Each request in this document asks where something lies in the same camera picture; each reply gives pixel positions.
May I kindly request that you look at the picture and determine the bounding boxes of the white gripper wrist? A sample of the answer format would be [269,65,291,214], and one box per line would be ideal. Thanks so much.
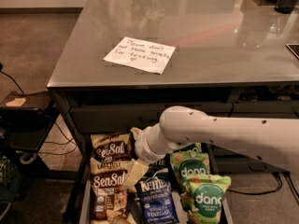
[123,126,165,192]

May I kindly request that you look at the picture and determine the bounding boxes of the front brown sea salt bag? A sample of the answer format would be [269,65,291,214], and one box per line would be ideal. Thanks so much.
[90,158,136,224]

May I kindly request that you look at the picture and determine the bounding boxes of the front blue Kettle chip bag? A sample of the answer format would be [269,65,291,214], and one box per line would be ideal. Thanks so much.
[135,168,179,224]

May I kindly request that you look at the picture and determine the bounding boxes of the grey top right drawer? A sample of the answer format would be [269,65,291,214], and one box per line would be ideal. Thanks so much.
[230,101,299,119]

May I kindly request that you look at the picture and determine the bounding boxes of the black side cart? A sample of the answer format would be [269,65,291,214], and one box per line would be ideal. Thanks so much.
[0,91,59,177]

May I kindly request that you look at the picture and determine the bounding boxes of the green crate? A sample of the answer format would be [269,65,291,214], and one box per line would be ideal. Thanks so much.
[0,155,23,203]

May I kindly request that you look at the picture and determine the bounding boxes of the rear green Dang chip bag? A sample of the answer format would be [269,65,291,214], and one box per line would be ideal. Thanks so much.
[179,143,202,153]

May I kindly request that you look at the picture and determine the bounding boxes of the black power cable right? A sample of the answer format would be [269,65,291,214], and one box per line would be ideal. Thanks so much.
[227,171,299,205]

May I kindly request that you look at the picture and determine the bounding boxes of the green dang chip bag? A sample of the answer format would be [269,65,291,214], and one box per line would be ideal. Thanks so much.
[179,143,202,153]
[170,150,210,191]
[181,175,231,224]

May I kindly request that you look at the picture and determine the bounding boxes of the grey top left drawer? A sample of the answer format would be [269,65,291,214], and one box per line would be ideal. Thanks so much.
[69,102,234,134]

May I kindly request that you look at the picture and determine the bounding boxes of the brown sea salt bag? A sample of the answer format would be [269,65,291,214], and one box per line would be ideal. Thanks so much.
[90,158,136,224]
[91,133,134,163]

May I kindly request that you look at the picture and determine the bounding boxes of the white handwritten paper note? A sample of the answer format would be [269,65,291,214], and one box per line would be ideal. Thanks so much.
[104,36,176,75]

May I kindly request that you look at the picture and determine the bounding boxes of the rear brown sea salt bag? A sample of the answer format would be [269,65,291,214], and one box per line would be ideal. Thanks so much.
[91,133,134,163]

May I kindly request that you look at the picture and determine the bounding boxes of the grey bottom right drawer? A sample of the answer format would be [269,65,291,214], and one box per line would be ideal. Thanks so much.
[212,147,283,173]

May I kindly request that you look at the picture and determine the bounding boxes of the front green Dang chip bag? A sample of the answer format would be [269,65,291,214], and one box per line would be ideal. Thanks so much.
[181,175,231,224]

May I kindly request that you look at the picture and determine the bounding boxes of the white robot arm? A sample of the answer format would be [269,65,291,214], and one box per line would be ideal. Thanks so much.
[131,106,299,173]

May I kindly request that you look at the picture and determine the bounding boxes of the black cable on floor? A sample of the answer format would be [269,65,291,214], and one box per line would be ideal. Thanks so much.
[0,63,78,157]

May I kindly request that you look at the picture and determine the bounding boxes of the middle green Dang chip bag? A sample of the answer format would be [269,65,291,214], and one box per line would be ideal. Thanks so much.
[170,150,210,191]

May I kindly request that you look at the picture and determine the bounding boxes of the blue kettle chip bag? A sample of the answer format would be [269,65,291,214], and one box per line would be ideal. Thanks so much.
[147,156,169,175]
[135,168,179,224]

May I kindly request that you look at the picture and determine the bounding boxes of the grey cabinet counter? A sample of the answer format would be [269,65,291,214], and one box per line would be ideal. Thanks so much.
[46,0,299,224]

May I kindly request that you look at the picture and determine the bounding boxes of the open grey middle drawer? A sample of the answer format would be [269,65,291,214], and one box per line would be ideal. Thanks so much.
[63,131,235,224]

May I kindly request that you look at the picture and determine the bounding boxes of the middle blue Kettle chip bag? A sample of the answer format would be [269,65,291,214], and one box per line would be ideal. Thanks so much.
[147,156,169,175]

